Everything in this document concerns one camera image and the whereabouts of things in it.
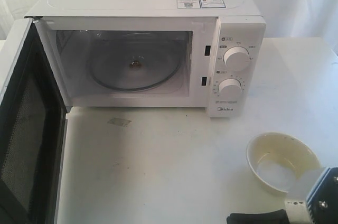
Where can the white Midea microwave body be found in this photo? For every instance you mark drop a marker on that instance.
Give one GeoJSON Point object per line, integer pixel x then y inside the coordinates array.
{"type": "Point", "coordinates": [69, 29]}

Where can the warning label sticker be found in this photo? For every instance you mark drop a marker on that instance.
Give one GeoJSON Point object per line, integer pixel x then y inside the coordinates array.
{"type": "Point", "coordinates": [200, 4]}

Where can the cream paper bowl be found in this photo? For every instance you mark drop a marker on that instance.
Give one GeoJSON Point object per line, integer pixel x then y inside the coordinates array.
{"type": "Point", "coordinates": [278, 160]}

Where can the white upper power knob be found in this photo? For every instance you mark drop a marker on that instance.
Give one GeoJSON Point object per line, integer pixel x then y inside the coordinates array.
{"type": "Point", "coordinates": [236, 58]}

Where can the glass turntable plate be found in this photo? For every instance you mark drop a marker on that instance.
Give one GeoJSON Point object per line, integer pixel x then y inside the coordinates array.
{"type": "Point", "coordinates": [135, 61]}

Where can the clear tape patch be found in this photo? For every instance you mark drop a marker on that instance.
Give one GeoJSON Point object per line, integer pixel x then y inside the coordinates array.
{"type": "Point", "coordinates": [119, 122]}

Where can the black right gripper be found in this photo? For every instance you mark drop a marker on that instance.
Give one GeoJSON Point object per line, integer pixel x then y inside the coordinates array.
{"type": "Point", "coordinates": [279, 216]}

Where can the white lower timer knob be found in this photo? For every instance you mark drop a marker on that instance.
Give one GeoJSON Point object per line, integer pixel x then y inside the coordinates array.
{"type": "Point", "coordinates": [229, 90]}

